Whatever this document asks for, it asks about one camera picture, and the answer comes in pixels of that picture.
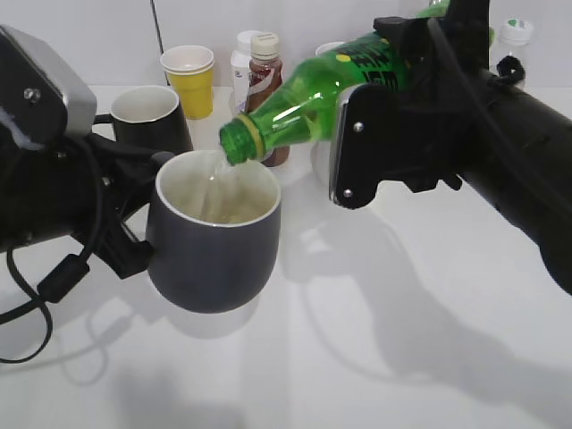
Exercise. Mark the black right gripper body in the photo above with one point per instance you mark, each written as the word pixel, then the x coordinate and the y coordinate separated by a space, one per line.
pixel 381 138

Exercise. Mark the green plastic soda bottle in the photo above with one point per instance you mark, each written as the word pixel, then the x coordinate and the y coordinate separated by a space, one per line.
pixel 313 107

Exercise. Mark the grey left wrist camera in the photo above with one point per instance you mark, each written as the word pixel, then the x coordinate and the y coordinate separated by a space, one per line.
pixel 42 98

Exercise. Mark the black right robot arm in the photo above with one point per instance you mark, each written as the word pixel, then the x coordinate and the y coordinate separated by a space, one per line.
pixel 517 156

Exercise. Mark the white milk bottle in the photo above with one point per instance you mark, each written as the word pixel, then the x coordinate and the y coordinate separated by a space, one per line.
pixel 240 67

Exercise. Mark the dark grey ceramic mug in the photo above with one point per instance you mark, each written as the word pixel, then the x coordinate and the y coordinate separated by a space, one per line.
pixel 215 231

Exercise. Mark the brown coffee drink bottle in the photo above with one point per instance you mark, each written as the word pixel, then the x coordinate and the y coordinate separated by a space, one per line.
pixel 265 69

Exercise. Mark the white ceramic mug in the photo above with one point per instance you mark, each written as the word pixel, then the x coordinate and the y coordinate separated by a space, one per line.
pixel 320 152

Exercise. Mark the black ceramic mug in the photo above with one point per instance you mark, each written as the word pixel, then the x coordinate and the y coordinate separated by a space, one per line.
pixel 150 117

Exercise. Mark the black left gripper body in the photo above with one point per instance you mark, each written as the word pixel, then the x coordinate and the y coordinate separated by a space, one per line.
pixel 82 185

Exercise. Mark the clear water bottle green label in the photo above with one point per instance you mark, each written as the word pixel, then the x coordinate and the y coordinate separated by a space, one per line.
pixel 511 39

